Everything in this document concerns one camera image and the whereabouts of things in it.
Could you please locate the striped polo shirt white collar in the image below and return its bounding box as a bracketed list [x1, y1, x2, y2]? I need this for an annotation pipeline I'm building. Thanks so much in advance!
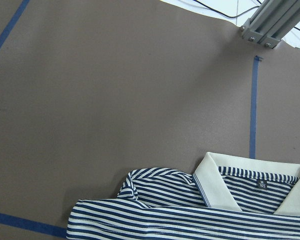
[66, 152, 300, 240]

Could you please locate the aluminium frame post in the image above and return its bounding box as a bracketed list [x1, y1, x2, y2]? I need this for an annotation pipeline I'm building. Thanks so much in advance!
[241, 0, 300, 49]

